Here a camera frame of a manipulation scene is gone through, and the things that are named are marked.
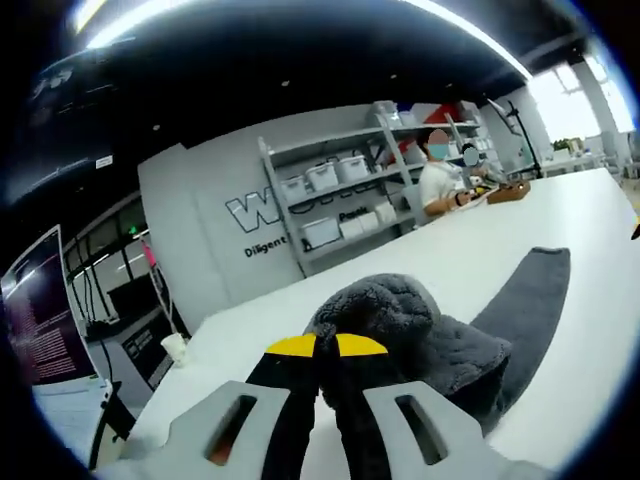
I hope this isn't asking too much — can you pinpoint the grey towel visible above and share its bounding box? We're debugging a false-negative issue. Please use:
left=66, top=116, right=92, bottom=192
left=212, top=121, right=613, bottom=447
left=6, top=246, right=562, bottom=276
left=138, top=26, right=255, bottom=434
left=304, top=246, right=571, bottom=436

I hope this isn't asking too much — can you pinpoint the white paper cup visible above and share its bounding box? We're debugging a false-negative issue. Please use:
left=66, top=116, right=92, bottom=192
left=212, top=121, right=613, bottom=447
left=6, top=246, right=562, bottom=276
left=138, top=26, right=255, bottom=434
left=159, top=333, right=190, bottom=369

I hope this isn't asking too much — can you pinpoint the wooden tray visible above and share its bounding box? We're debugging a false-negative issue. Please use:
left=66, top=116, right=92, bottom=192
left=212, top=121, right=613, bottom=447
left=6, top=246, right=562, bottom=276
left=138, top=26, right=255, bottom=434
left=485, top=180, right=532, bottom=205

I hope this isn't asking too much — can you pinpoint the black stand with screen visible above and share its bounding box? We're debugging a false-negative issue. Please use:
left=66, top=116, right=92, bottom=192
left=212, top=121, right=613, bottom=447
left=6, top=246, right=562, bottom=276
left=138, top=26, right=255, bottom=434
left=487, top=97, right=545, bottom=179

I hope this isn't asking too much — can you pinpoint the pink white pole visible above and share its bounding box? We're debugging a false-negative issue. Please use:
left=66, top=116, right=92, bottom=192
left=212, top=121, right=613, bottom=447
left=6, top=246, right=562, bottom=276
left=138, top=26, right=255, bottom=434
left=139, top=238, right=179, bottom=337

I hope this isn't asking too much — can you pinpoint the computer monitor with purple screen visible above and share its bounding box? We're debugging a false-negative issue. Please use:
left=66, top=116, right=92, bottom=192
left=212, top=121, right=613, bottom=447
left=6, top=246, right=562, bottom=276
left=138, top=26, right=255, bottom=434
left=0, top=223, right=136, bottom=471

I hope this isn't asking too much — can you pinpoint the ceiling light strip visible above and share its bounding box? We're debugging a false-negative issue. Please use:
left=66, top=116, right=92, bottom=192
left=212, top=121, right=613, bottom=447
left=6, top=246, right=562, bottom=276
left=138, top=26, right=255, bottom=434
left=64, top=0, right=535, bottom=77

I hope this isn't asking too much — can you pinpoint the grey metal shelf unit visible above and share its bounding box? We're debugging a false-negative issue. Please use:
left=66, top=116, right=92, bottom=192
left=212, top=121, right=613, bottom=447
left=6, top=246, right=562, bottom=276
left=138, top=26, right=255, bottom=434
left=257, top=99, right=496, bottom=279

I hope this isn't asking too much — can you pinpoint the group of white storage boxes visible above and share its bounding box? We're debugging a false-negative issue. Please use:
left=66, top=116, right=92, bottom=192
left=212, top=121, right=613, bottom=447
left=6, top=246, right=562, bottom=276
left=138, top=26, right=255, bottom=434
left=278, top=102, right=494, bottom=251

